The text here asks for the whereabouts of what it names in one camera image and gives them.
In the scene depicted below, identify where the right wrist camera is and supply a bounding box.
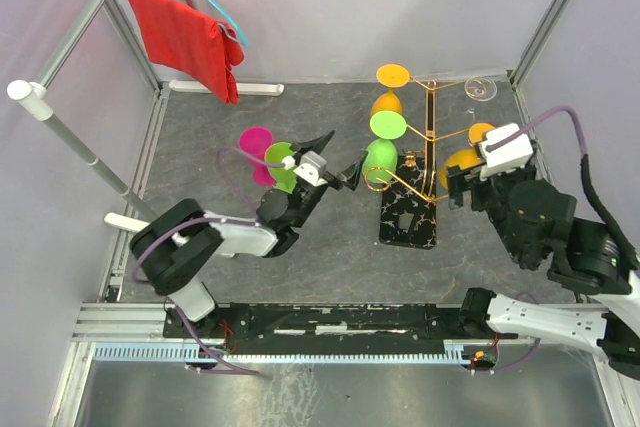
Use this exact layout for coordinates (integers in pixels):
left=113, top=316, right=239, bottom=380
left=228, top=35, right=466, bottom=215
left=477, top=123, right=534, bottom=181

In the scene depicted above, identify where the orange plastic goblet front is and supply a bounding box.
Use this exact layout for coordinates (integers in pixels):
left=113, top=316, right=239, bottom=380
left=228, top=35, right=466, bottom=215
left=371, top=63, right=410, bottom=116

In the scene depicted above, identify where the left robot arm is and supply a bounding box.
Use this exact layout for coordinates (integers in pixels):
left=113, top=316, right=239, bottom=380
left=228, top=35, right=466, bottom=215
left=129, top=132, right=367, bottom=337

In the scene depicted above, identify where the white stand foot front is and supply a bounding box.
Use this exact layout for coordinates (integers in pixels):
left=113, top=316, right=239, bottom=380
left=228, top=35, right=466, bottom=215
left=104, top=212, right=149, bottom=233

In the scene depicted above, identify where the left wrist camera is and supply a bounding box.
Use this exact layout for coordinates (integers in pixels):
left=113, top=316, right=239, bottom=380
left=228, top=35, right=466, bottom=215
left=282, top=151, right=328, bottom=187

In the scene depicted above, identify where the gold wire wine glass rack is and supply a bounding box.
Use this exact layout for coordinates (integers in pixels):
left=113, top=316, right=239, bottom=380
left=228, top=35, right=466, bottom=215
left=363, top=72, right=478, bottom=250

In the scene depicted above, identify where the orange plastic goblet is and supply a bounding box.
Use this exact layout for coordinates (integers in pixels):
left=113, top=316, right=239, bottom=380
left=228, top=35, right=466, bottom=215
left=371, top=63, right=410, bottom=116
left=439, top=122, right=494, bottom=189

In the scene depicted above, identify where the white cable duct strip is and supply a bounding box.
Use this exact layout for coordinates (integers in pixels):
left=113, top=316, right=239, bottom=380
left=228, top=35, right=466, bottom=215
left=93, top=342, right=471, bottom=366

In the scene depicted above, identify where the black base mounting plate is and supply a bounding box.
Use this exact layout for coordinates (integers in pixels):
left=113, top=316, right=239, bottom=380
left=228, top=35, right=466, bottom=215
left=192, top=303, right=495, bottom=354

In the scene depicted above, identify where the pink plastic goblet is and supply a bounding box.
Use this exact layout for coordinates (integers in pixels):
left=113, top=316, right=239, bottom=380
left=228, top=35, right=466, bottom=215
left=238, top=126, right=275, bottom=187

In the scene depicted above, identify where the red cloth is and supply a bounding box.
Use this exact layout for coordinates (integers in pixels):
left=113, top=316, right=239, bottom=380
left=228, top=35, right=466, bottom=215
left=128, top=0, right=244, bottom=104

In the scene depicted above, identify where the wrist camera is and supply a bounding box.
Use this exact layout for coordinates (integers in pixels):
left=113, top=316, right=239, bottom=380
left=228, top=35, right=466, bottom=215
left=282, top=151, right=328, bottom=187
left=477, top=123, right=534, bottom=181

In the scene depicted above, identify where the green plastic goblet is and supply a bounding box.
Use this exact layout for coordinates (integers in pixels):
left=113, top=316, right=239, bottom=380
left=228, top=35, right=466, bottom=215
left=362, top=110, right=407, bottom=190
left=264, top=142, right=297, bottom=194

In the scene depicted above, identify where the grey clothes stand pole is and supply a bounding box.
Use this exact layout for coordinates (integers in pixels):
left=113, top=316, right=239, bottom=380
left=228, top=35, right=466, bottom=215
left=7, top=0, right=160, bottom=221

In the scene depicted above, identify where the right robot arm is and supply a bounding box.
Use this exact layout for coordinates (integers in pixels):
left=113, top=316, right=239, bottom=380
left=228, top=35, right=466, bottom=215
left=446, top=156, right=639, bottom=379

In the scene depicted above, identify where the clear champagne flute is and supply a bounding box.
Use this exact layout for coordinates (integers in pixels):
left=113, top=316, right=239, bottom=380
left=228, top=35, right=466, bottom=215
left=464, top=77, right=498, bottom=102

